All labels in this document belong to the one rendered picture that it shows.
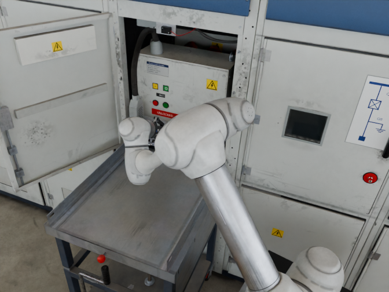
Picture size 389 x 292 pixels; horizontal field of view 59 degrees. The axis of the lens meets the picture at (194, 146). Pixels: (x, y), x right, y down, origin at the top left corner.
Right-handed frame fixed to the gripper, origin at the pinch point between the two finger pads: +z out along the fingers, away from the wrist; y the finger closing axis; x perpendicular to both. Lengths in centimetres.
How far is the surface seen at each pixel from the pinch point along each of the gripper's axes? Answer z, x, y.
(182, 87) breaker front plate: -5.3, 6.6, -23.4
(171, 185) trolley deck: -7.1, 13.0, 25.4
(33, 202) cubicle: 51, -116, 85
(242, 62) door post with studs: -19, 37, -38
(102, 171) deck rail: -14.7, -22.0, 27.0
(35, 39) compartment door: -52, -43, -27
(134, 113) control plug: -7.6, -15.2, -5.2
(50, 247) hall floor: 30, -77, 102
